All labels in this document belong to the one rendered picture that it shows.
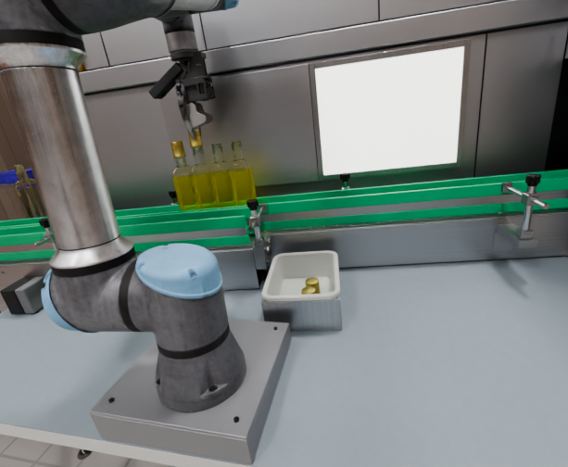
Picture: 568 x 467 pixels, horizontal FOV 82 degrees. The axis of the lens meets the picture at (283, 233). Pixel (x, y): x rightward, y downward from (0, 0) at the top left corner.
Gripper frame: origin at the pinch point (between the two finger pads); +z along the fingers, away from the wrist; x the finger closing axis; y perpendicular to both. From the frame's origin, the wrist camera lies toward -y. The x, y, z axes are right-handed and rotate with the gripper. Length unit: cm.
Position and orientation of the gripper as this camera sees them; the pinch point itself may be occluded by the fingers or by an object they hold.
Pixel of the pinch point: (194, 133)
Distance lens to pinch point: 99.9
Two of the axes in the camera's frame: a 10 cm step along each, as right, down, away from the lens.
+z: 1.3, 9.2, 3.6
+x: 1.1, -3.8, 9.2
